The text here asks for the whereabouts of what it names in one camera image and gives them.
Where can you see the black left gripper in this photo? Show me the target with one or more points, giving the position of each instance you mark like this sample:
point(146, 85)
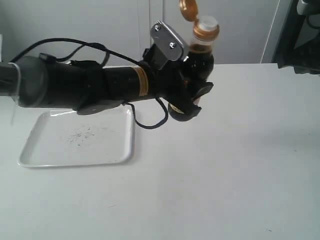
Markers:
point(165, 80)

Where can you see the soy sauce bottle gold cap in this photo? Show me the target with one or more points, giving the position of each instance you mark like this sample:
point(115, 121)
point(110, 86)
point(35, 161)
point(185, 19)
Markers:
point(199, 64)

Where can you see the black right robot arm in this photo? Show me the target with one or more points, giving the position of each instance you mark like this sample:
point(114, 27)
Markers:
point(299, 41)

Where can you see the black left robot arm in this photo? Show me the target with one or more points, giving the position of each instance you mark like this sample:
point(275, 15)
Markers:
point(88, 88)

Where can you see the white rectangular plastic tray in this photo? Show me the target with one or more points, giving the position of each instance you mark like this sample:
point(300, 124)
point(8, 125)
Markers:
point(62, 138)

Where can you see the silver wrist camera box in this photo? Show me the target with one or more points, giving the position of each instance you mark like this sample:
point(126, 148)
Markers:
point(169, 42)

